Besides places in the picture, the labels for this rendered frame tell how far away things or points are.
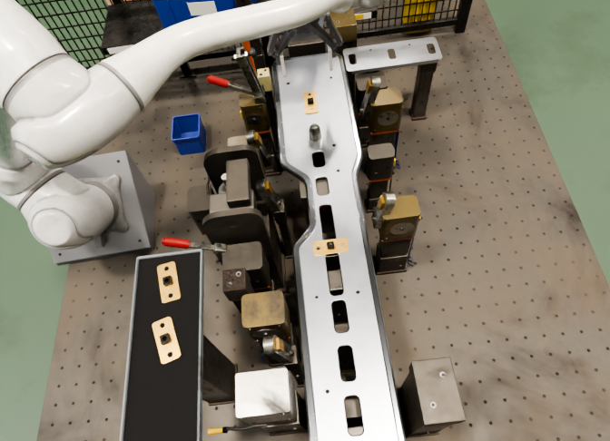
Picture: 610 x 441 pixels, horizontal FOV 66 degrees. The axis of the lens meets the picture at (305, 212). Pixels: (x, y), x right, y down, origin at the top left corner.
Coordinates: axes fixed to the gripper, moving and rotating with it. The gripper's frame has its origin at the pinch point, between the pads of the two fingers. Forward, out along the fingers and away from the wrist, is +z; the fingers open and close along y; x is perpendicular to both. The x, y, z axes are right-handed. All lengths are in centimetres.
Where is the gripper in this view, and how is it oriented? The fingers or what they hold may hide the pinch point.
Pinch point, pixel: (307, 65)
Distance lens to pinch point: 129.2
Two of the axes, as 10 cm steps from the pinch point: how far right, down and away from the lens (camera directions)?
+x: -0.9, -8.7, 4.9
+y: 9.9, -1.3, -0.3
